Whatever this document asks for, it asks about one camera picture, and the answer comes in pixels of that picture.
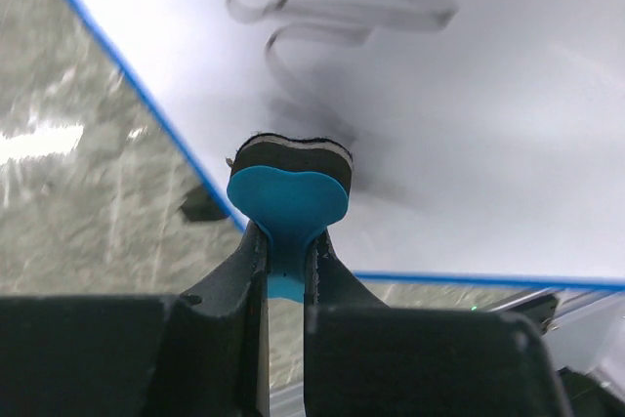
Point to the blue black whiteboard eraser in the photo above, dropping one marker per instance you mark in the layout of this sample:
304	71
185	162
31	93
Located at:
293	190

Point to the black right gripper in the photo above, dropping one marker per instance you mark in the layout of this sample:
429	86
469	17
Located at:
584	333

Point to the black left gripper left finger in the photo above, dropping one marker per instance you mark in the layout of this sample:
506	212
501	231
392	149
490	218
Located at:
203	352

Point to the blue framed whiteboard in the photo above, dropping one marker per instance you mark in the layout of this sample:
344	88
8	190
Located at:
487	135

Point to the black whiteboard stand foot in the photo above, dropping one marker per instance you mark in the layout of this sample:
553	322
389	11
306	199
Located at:
200	206

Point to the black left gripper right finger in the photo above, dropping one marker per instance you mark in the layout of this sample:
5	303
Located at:
365	358

